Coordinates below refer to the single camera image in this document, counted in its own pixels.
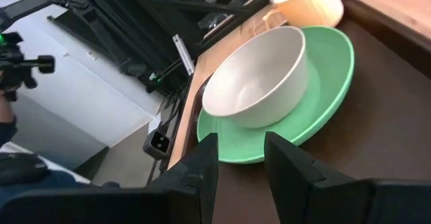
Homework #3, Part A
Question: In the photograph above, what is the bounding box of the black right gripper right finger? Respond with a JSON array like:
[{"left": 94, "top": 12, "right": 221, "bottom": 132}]
[{"left": 264, "top": 131, "right": 431, "bottom": 224}]

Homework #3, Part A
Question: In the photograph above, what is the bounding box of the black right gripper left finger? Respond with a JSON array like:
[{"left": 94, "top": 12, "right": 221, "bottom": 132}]
[{"left": 0, "top": 133, "right": 220, "bottom": 224}]

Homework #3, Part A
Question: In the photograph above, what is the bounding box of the green plate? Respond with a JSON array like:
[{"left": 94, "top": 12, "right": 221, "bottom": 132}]
[{"left": 196, "top": 25, "right": 356, "bottom": 165}]

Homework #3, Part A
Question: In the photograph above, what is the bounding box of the white bowl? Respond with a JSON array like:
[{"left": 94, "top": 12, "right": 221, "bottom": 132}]
[{"left": 201, "top": 25, "right": 309, "bottom": 129}]

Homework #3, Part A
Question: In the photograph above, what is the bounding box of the peach ribbed mug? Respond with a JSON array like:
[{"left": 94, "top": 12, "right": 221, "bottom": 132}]
[{"left": 262, "top": 0, "right": 345, "bottom": 30}]

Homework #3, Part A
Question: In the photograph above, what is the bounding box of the person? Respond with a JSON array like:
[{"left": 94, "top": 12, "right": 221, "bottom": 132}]
[{"left": 0, "top": 89, "right": 119, "bottom": 208}]

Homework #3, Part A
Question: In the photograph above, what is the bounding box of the silver metal bracket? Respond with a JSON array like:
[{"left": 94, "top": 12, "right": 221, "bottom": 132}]
[{"left": 172, "top": 34, "right": 196, "bottom": 76}]

